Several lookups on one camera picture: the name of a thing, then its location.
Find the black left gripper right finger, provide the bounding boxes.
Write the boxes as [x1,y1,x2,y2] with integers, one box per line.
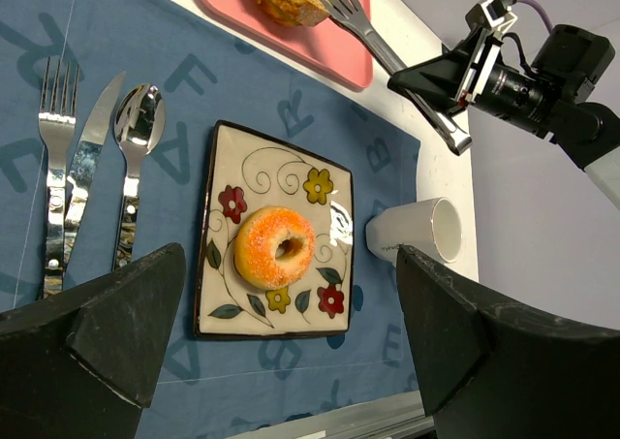
[396,245,619,438]

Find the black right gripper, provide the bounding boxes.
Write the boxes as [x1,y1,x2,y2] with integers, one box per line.
[387,27,557,134]

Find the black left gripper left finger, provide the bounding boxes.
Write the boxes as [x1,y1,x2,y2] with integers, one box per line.
[1,242,186,438]

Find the metal kitchen tongs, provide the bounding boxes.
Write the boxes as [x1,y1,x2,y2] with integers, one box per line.
[320,0,472,156]

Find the orange glazed bagel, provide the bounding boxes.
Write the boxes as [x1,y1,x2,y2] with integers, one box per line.
[233,206,316,291]

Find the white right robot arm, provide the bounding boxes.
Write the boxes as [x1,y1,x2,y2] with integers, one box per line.
[388,24,619,204]

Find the pink plastic tray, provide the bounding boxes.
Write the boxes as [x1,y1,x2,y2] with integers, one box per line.
[200,0,373,91]

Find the white ceramic mug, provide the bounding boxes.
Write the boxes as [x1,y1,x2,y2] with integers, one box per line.
[365,197,462,266]

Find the silver table knife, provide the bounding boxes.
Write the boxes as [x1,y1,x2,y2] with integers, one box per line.
[63,71,126,272]

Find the square floral ceramic plate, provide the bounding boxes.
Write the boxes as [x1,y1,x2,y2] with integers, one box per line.
[193,120,354,340]

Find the silver fork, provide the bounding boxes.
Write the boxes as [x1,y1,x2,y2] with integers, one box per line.
[38,57,78,298]

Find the silver spoon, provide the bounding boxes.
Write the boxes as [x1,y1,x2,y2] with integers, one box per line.
[112,83,166,270]

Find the blue letter-print placemat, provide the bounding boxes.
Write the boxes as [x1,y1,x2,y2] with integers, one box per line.
[1,0,420,438]

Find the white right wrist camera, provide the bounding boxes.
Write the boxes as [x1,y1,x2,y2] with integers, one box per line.
[465,0,517,38]

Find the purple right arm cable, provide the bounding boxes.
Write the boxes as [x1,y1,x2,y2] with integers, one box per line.
[512,0,556,34]

